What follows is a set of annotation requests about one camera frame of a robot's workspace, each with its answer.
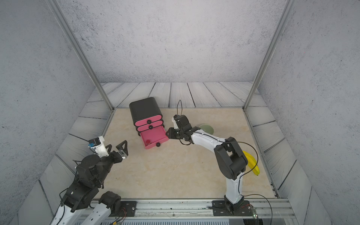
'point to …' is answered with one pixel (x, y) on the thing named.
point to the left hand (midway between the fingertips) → (121, 143)
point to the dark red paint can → (148, 142)
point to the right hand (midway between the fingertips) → (167, 134)
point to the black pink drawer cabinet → (148, 121)
